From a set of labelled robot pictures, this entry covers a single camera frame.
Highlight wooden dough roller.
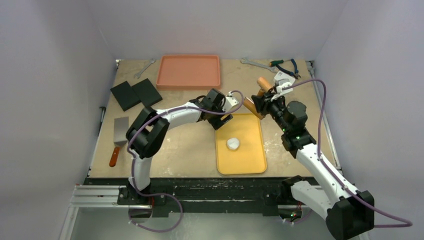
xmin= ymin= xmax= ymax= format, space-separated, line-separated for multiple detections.
xmin=243 ymin=77 xmax=274 ymax=120

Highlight white dough ball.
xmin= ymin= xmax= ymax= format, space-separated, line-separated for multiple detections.
xmin=226 ymin=137 xmax=240 ymax=151

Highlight yellow tray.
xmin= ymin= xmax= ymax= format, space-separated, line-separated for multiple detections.
xmin=215 ymin=113 xmax=267 ymax=175

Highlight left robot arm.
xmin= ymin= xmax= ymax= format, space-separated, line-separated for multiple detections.
xmin=126 ymin=88 xmax=242 ymax=205

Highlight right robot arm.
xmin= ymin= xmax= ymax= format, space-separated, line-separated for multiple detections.
xmin=251 ymin=93 xmax=375 ymax=240

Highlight green blue pliers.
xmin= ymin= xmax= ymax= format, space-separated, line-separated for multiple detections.
xmin=268 ymin=58 xmax=301 ymax=80

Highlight right silver wrench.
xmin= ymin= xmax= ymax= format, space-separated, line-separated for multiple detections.
xmin=240 ymin=57 xmax=279 ymax=73

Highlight silver wrench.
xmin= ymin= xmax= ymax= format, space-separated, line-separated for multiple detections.
xmin=240 ymin=57 xmax=279 ymax=73
xmin=133 ymin=58 xmax=157 ymax=79

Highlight pink tray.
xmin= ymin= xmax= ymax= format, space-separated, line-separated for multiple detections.
xmin=156 ymin=54 xmax=222 ymax=91

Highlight black block right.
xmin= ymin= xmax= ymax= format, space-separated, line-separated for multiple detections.
xmin=131 ymin=78 xmax=163 ymax=107

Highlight black block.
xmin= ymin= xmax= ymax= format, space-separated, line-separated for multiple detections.
xmin=110 ymin=81 xmax=141 ymax=112
xmin=131 ymin=78 xmax=163 ymax=107

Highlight left silver wrench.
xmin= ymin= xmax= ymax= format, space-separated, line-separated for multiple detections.
xmin=133 ymin=58 xmax=157 ymax=79

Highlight black block left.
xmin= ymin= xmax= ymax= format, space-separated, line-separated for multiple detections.
xmin=110 ymin=81 xmax=141 ymax=112

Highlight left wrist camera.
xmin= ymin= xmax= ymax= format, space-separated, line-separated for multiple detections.
xmin=222 ymin=92 xmax=240 ymax=112

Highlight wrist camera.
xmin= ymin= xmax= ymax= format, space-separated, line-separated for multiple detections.
xmin=271 ymin=71 xmax=296 ymax=101
xmin=222 ymin=92 xmax=240 ymax=112

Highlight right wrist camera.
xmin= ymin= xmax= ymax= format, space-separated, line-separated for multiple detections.
xmin=271 ymin=71 xmax=296 ymax=101

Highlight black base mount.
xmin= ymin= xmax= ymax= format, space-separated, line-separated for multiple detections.
xmin=117 ymin=177 xmax=307 ymax=220

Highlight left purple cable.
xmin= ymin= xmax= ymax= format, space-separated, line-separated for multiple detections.
xmin=126 ymin=90 xmax=245 ymax=233

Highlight purple cable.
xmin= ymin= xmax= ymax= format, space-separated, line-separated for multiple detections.
xmin=126 ymin=90 xmax=245 ymax=233
xmin=281 ymin=78 xmax=414 ymax=229

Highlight aluminium frame rail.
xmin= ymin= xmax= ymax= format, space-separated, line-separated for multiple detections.
xmin=59 ymin=185 xmax=150 ymax=240

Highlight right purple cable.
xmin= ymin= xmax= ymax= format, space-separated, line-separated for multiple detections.
xmin=281 ymin=78 xmax=414 ymax=229

